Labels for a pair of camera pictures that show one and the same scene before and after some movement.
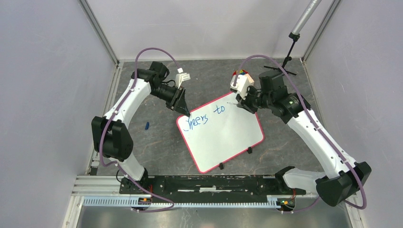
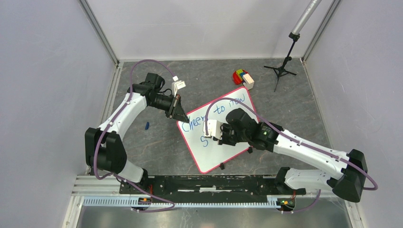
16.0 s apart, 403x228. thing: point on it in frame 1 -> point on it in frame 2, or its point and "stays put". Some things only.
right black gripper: [245, 103] -> [223, 141]
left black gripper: [182, 107] -> [176, 111]
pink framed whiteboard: [216, 132] stays put
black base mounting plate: [208, 188] stays put
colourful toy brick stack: [245, 73] stays put
